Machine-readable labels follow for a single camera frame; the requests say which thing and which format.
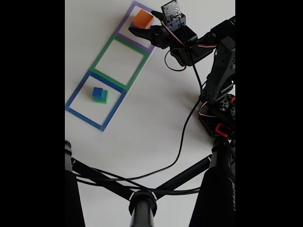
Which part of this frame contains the orange square block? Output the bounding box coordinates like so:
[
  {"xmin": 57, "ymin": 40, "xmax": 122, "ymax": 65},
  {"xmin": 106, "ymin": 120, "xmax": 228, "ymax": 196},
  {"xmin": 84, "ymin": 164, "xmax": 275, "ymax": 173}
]
[{"xmin": 132, "ymin": 9, "xmax": 154, "ymax": 29}]

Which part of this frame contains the small blue cube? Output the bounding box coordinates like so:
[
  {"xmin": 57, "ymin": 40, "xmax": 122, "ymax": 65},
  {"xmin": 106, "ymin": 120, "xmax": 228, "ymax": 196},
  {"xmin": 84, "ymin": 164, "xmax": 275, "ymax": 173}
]
[{"xmin": 92, "ymin": 87, "xmax": 104, "ymax": 99}]

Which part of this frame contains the green square block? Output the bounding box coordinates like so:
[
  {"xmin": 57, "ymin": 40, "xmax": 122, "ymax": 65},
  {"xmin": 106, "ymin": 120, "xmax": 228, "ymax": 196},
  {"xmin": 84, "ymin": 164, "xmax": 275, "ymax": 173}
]
[{"xmin": 93, "ymin": 90, "xmax": 109, "ymax": 105}]

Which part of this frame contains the purple tape square outline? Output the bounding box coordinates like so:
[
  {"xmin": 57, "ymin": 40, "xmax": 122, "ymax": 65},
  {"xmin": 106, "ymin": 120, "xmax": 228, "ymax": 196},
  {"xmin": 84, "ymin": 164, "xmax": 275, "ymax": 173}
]
[{"xmin": 113, "ymin": 0, "xmax": 157, "ymax": 53}]

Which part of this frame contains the green tape square outline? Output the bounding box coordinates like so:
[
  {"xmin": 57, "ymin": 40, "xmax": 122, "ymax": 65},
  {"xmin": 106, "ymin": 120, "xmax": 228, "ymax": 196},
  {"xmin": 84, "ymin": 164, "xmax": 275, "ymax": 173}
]
[{"xmin": 89, "ymin": 34, "xmax": 150, "ymax": 92}]

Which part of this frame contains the blue tape square outline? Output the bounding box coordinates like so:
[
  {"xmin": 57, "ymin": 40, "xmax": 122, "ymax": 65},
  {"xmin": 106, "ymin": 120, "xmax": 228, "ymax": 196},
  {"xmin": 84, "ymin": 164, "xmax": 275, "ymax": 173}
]
[{"xmin": 65, "ymin": 70, "xmax": 126, "ymax": 132}]

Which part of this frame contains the red clamp piece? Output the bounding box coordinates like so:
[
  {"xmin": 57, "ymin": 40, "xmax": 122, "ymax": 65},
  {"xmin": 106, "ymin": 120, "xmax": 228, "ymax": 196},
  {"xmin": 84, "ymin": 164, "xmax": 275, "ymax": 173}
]
[{"xmin": 214, "ymin": 122, "xmax": 232, "ymax": 136}]

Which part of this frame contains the black tripod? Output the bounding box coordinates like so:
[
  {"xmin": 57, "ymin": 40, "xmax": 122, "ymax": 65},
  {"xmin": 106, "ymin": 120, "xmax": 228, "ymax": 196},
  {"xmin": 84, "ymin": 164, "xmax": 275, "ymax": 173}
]
[{"xmin": 65, "ymin": 140, "xmax": 236, "ymax": 227}]

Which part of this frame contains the red white black servo cable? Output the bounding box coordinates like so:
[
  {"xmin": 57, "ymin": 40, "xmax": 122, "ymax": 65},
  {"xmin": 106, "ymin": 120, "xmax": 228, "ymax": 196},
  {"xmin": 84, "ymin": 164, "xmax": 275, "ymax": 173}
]
[{"xmin": 160, "ymin": 20, "xmax": 219, "ymax": 72}]

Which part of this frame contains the camera circuit board blue mount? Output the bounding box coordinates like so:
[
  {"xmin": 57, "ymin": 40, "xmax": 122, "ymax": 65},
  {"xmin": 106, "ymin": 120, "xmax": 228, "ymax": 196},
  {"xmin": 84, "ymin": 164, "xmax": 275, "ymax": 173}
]
[{"xmin": 160, "ymin": 0, "xmax": 187, "ymax": 32}]

